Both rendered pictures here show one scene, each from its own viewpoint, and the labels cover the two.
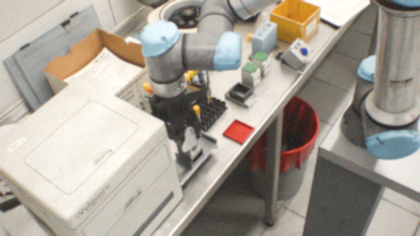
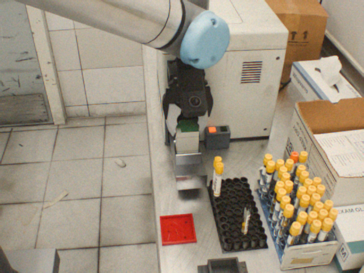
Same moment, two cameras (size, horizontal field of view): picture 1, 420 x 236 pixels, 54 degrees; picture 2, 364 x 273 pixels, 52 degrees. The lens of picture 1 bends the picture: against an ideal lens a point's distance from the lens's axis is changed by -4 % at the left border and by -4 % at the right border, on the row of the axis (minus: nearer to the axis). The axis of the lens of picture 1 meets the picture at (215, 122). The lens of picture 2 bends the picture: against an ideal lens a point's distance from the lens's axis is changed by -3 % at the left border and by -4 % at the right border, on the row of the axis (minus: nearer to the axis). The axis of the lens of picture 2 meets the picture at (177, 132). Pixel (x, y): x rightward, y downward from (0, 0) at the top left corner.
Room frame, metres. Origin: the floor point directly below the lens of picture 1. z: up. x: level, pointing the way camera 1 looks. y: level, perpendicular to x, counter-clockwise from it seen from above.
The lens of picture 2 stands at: (1.12, -0.40, 1.52)
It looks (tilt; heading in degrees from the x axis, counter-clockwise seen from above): 40 degrees down; 133
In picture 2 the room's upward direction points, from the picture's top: straight up
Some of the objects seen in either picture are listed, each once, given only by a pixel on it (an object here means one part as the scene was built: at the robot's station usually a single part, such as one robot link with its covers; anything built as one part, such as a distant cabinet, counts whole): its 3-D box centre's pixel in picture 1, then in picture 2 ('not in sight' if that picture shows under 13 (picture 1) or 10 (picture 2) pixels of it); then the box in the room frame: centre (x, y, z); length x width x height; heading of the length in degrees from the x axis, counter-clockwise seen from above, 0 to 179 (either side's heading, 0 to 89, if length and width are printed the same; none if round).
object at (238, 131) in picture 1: (238, 131); (177, 228); (0.79, -0.06, 0.88); 0.07 x 0.07 x 0.01; 50
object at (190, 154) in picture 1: (188, 143); (186, 137); (0.69, 0.07, 0.97); 0.05 x 0.04 x 0.06; 50
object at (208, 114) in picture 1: (197, 107); (238, 198); (0.86, 0.05, 0.93); 0.17 x 0.09 x 0.11; 140
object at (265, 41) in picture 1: (264, 42); not in sight; (1.13, -0.19, 0.92); 0.10 x 0.07 x 0.10; 142
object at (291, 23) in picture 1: (294, 21); not in sight; (1.23, -0.32, 0.92); 0.13 x 0.13 x 0.10; 47
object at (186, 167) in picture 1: (184, 162); (185, 148); (0.67, 0.09, 0.92); 0.21 x 0.07 x 0.05; 140
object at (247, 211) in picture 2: (209, 95); (245, 222); (0.90, 0.01, 0.93); 0.01 x 0.01 x 0.10; 50
